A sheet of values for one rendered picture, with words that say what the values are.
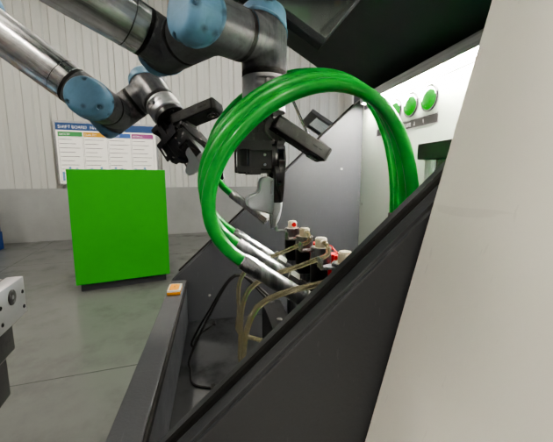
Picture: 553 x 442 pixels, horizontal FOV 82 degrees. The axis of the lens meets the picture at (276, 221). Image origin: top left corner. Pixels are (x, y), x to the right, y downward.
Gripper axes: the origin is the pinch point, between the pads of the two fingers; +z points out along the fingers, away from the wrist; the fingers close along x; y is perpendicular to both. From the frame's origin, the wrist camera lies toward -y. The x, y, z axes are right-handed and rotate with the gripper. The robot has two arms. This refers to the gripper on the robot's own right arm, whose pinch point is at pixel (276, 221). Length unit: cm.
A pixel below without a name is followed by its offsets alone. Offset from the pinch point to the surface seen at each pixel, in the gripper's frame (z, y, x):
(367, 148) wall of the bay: -15.6, -31.0, -27.5
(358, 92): -16.4, -3.5, 24.6
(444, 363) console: 2.9, -2.3, 40.4
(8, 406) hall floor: 115, 123, -124
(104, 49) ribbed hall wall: -243, 206, -627
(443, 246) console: -3.5, -3.9, 37.7
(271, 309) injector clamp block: 16.9, 0.8, -0.5
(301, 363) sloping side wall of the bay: 5.4, 5.0, 35.1
